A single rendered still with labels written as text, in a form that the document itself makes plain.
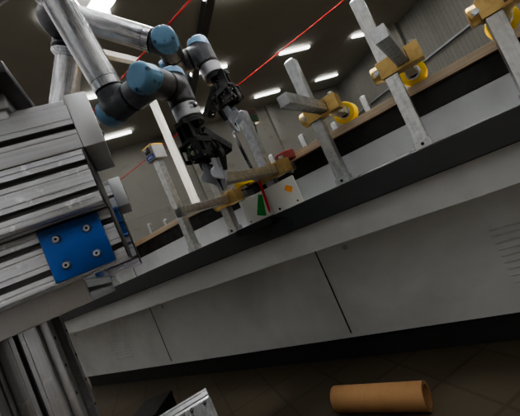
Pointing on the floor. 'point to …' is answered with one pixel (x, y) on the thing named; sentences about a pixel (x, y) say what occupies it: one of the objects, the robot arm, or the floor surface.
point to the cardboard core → (382, 398)
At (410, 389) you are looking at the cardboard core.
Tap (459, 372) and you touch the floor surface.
